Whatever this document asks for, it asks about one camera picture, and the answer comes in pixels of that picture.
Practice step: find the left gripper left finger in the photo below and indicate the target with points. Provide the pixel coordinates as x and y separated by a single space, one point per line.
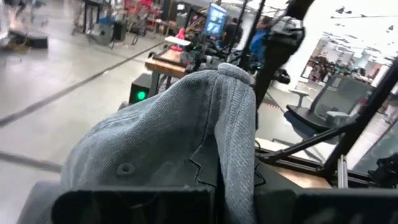
140 208

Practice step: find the blue-lit monitor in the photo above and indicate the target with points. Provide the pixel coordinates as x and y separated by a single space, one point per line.
215 20

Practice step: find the wooden background table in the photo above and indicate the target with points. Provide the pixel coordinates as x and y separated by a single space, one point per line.
164 67

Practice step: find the black floor box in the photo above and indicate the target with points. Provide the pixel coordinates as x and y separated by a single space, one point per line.
34 40

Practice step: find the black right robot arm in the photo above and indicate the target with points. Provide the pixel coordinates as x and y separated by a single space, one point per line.
280 46

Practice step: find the grey mesh office chair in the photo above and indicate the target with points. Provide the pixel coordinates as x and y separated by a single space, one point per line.
335 102

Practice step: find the black box with green light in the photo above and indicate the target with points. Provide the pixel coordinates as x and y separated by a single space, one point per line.
140 90

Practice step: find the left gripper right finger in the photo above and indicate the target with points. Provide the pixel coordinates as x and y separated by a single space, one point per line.
326 208

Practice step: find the silver aluminium bracket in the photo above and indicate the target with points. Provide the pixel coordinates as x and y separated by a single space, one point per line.
342 171

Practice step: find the black aluminium table frame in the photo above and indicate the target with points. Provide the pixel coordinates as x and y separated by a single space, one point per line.
357 124

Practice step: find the light grey baseball cap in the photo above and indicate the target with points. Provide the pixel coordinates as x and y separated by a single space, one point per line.
155 133

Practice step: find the round grey floor fan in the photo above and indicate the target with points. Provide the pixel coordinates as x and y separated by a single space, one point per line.
102 34

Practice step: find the red object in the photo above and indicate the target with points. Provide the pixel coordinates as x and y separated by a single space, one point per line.
179 39

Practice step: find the person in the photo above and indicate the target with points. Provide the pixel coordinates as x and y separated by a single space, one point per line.
259 43
233 31

